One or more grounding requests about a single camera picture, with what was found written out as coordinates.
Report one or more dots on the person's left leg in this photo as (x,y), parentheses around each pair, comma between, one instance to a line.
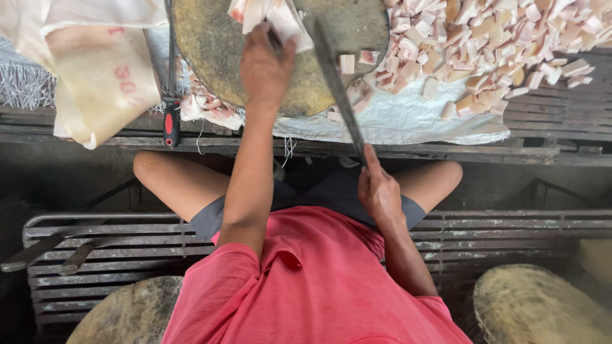
(181,184)

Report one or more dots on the person's left hand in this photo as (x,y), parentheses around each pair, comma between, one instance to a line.
(263,71)

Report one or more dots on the small pork chunk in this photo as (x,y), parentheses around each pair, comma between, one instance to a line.
(347,63)
(368,57)

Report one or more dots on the long dark cleaver knife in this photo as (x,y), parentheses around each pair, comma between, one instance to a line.
(337,86)

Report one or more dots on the round wooden chopping block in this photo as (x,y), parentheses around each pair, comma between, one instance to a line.
(215,52)

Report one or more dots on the frayed white woven sack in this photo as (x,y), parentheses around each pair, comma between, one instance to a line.
(24,76)

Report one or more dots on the white woven sack sheet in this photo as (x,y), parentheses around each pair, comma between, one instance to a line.
(411,119)

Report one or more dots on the white plastic bag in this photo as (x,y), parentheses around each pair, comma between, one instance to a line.
(81,12)

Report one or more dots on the heap of pork scraps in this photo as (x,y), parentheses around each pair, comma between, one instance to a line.
(210,107)

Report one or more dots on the person's right leg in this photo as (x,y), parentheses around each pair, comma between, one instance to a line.
(430,184)

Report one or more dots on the metal slatted bench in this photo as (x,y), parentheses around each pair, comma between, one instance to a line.
(119,253)

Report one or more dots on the person's dark shorts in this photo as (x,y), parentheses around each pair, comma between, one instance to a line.
(330,193)

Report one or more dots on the person's right hand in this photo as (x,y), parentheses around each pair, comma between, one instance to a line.
(380,193)

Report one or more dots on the person's leg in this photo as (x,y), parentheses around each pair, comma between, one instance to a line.
(181,184)
(430,184)

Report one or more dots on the pile of cut pork pieces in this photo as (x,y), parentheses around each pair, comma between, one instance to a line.
(478,43)

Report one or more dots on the worn round wooden block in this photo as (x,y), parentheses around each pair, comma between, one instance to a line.
(129,315)
(535,310)

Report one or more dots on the large pale pork skin slab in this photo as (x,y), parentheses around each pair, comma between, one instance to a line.
(100,81)

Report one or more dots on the person's red shirt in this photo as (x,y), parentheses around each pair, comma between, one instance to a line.
(311,286)

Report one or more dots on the wooden slat work table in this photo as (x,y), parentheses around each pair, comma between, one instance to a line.
(550,119)

